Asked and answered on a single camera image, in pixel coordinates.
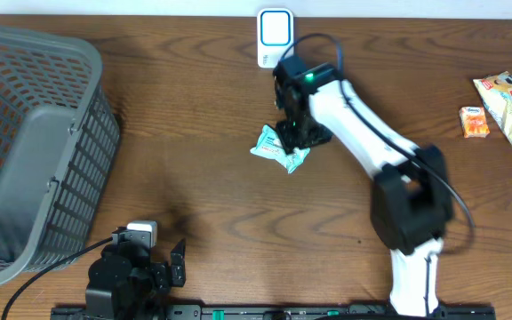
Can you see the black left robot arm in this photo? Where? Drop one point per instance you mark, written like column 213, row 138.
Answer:
column 125, row 284

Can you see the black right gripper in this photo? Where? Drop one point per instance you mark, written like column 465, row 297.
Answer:
column 322, row 135

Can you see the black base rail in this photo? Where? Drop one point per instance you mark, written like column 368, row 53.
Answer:
column 353, row 311

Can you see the orange small snack box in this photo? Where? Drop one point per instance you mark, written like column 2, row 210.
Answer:
column 473, row 122

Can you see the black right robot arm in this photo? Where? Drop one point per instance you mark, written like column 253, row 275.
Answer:
column 411, row 202

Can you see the light blue wipes pack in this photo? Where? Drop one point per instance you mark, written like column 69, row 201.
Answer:
column 270, row 147

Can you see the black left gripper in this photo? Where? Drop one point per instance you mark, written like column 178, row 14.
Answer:
column 164, row 280

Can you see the white barcode scanner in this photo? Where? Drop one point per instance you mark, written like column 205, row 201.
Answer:
column 275, row 34

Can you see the grey plastic mesh basket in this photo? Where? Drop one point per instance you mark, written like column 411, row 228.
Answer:
column 58, row 141

